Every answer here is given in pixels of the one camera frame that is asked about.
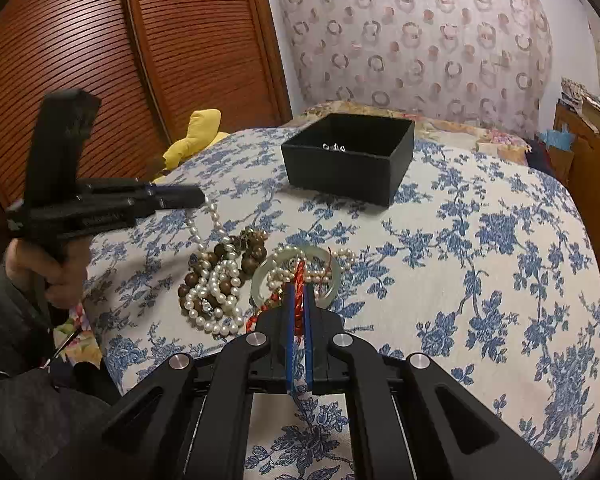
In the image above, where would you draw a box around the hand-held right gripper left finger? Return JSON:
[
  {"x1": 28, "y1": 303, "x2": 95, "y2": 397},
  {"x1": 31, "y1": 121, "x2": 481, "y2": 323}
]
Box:
[{"x1": 37, "y1": 282, "x2": 301, "y2": 480}]

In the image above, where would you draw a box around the brown wooden bead bracelet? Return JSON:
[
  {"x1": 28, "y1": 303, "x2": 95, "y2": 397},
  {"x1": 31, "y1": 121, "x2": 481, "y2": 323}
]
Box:
[{"x1": 177, "y1": 230, "x2": 269, "y2": 317}]

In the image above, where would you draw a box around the dark blue blanket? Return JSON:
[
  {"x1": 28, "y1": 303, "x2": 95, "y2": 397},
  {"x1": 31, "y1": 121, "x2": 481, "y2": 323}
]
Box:
[{"x1": 522, "y1": 137, "x2": 556, "y2": 176}]

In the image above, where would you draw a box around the wooden side cabinet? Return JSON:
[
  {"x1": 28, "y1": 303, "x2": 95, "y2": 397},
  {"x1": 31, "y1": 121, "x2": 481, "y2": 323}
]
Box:
[{"x1": 552, "y1": 102, "x2": 600, "y2": 223}]

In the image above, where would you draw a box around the person's left forearm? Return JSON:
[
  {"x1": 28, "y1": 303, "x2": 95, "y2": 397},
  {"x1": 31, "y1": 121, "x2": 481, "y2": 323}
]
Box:
[{"x1": 0, "y1": 260, "x2": 61, "y2": 386}]

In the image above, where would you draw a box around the yellow plush toy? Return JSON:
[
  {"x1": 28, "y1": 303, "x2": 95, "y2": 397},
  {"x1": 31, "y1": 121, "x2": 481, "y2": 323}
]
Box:
[{"x1": 151, "y1": 109, "x2": 231, "y2": 184}]

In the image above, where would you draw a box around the black jewelry box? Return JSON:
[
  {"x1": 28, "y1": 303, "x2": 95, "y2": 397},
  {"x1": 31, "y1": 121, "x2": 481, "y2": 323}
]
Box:
[{"x1": 280, "y1": 112, "x2": 416, "y2": 207}]

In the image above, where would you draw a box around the blue floral bedspread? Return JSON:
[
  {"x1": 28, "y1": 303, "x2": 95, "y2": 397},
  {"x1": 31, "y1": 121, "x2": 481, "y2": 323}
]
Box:
[{"x1": 82, "y1": 125, "x2": 600, "y2": 480}]

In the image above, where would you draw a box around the long white pearl necklace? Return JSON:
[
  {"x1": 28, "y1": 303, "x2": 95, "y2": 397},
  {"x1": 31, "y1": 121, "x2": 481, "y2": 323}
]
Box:
[{"x1": 181, "y1": 195, "x2": 247, "y2": 337}]

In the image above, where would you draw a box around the small pearl bracelet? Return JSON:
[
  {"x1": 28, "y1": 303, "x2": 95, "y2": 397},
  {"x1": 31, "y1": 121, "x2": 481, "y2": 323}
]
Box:
[{"x1": 271, "y1": 246, "x2": 357, "y2": 287}]

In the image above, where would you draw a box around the wooden louvred wardrobe door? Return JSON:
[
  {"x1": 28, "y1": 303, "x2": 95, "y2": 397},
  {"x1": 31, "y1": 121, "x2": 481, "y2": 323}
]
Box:
[
  {"x1": 0, "y1": 0, "x2": 175, "y2": 211},
  {"x1": 121, "y1": 0, "x2": 294, "y2": 145}
]

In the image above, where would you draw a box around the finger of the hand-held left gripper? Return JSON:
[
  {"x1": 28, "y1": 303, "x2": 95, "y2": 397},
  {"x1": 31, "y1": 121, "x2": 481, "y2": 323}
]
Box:
[{"x1": 130, "y1": 183, "x2": 205, "y2": 212}]

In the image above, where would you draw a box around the person's left hand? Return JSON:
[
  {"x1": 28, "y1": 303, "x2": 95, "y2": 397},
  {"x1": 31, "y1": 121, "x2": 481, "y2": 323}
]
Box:
[{"x1": 5, "y1": 236, "x2": 93, "y2": 322}]

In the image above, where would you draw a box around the pale green jade bangle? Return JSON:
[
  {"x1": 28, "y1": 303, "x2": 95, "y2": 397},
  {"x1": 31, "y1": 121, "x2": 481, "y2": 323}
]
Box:
[{"x1": 251, "y1": 251, "x2": 342, "y2": 309}]

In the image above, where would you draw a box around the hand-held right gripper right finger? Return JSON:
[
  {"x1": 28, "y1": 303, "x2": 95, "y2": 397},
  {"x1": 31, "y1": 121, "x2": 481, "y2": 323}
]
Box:
[{"x1": 302, "y1": 280, "x2": 563, "y2": 480}]

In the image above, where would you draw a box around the person's dark clothing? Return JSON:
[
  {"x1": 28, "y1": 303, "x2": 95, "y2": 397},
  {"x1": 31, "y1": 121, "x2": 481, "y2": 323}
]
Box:
[{"x1": 0, "y1": 360, "x2": 128, "y2": 480}]

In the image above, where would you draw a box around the pink floral quilt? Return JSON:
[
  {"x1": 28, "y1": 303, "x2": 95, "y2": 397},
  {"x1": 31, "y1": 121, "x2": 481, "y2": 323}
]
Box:
[{"x1": 300, "y1": 100, "x2": 532, "y2": 166}]

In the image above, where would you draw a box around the circle patterned curtain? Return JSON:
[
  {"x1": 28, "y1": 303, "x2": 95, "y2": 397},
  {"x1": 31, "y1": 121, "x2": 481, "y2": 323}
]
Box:
[{"x1": 261, "y1": 0, "x2": 554, "y2": 122}]

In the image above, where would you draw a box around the red cord bead bracelet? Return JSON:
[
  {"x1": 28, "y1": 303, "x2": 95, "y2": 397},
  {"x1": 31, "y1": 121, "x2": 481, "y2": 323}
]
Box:
[{"x1": 244, "y1": 259, "x2": 331, "y2": 335}]

